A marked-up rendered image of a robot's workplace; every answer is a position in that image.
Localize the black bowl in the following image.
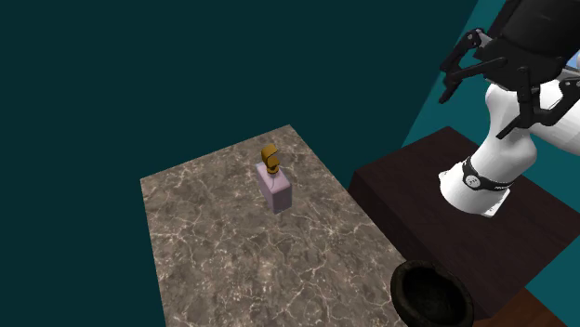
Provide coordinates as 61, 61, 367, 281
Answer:
389, 259, 476, 327

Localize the pink soap dispenser gold pump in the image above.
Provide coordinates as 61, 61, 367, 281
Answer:
255, 143, 294, 216

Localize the dark brown robot stand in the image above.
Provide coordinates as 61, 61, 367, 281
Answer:
347, 125, 580, 320

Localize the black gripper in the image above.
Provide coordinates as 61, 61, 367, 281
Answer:
438, 0, 580, 140

